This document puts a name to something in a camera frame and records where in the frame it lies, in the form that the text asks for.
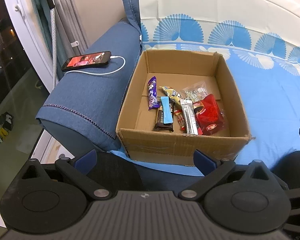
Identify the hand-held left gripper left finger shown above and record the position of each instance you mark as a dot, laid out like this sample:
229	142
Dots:
86	161

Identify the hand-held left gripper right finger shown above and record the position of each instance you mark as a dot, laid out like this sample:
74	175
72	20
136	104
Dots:
205	161

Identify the brown cardboard box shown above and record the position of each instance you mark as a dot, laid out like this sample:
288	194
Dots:
170	147

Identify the red coffee stick sachet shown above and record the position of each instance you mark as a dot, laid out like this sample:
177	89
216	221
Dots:
182	123

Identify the silver stick sachet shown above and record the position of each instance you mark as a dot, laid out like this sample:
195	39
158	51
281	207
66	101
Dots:
189	117

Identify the red coffee packet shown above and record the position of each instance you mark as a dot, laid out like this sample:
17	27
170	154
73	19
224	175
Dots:
197	106
211	115

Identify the dark chocolate bar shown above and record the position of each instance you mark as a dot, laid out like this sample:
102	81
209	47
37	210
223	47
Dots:
162	126

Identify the small orange snack bar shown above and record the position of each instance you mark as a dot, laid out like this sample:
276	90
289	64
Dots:
178	112

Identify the blue stick sachet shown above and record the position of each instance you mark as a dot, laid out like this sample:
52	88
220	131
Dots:
166	110

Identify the clear candy bag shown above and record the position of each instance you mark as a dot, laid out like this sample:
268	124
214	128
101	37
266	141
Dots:
195	91

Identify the yellow snack packet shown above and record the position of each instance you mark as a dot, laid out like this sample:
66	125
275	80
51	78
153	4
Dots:
171	93

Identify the purple snack packet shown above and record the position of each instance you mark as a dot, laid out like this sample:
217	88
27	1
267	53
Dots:
153	92

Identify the blue fan-print bed sheet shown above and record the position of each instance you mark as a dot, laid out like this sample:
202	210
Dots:
277	100

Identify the pile of shoes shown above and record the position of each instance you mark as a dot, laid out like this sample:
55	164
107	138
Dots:
2	127

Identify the black smartphone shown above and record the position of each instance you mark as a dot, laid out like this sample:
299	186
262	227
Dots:
86	60

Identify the white curtain hook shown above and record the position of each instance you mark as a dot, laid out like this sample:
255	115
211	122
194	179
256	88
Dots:
75	43

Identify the gooseneck phone holder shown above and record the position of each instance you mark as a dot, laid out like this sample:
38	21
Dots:
54	42

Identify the grey curtain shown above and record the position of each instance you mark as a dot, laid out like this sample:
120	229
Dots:
67	12

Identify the white door frame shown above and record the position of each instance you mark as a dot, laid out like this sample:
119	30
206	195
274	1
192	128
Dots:
32	37

